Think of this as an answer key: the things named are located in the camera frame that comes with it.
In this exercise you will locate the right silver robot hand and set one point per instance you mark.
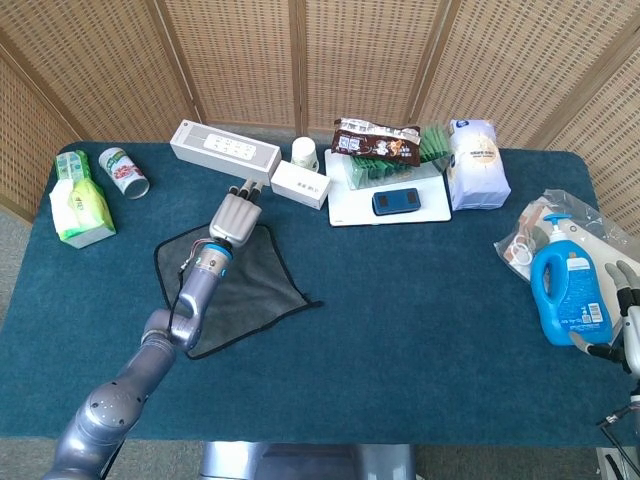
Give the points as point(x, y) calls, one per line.
point(632, 325)

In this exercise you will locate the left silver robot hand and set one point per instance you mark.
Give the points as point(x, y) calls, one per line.
point(235, 217)

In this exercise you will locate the grey cloth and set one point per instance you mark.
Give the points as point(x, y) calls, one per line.
point(255, 292)

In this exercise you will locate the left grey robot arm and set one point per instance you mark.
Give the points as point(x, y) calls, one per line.
point(150, 360)

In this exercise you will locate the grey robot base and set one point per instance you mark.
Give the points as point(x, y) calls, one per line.
point(310, 462)

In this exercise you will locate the long white power strip box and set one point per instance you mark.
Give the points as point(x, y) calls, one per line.
point(225, 150)

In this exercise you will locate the small white cardboard box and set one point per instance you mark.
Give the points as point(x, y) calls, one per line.
point(300, 184)

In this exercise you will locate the blue detergent pump bottle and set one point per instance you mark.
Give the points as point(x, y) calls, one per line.
point(565, 295)

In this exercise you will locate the white cup with green print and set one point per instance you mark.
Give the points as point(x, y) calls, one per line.
point(305, 152)

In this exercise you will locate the clear plastic bag with items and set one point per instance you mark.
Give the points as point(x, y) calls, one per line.
point(595, 230)

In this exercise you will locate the white board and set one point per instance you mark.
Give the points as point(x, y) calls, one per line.
point(350, 207)

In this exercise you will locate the tin can with red label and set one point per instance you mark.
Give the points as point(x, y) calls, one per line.
point(125, 172)

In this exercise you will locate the clear box of green sachets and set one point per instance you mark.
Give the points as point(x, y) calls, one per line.
point(380, 172)

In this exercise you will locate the green tissue pack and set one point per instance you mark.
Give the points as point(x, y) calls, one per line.
point(82, 207)

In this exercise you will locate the woven bamboo folding screen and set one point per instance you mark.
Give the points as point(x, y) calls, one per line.
point(240, 60)

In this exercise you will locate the brown snack bag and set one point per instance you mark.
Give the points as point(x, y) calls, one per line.
point(375, 142)

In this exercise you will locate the blue whiteboard eraser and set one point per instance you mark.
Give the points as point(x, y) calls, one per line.
point(396, 202)

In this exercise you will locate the blue carpet table cover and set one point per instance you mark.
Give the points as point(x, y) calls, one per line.
point(400, 325)

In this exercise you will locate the white paper bag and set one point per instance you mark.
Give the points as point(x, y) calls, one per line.
point(475, 165)

